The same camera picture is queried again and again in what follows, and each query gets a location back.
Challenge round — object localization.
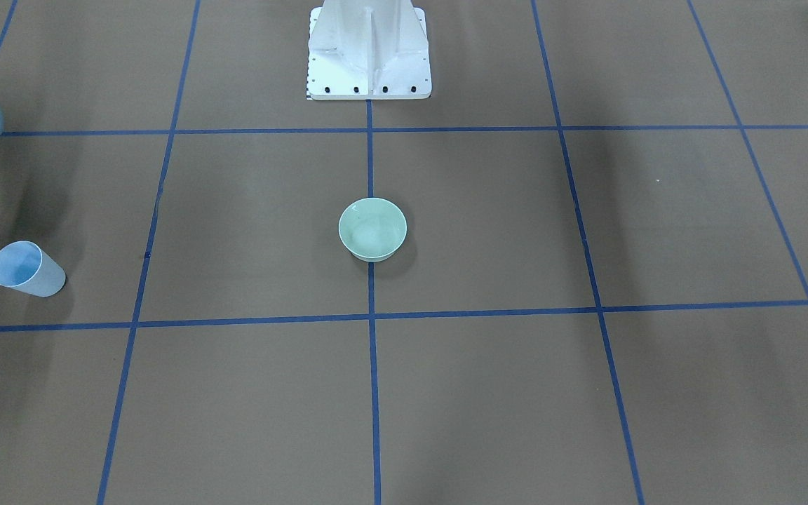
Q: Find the light blue plastic cup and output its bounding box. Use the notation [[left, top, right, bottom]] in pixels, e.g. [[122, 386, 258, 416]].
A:
[[0, 241, 67, 297]]

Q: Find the mint green bowl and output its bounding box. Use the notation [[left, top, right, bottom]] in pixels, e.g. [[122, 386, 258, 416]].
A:
[[337, 197, 408, 262]]

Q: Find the white pedestal column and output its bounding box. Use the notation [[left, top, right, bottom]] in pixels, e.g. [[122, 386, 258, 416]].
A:
[[306, 1, 433, 100]]

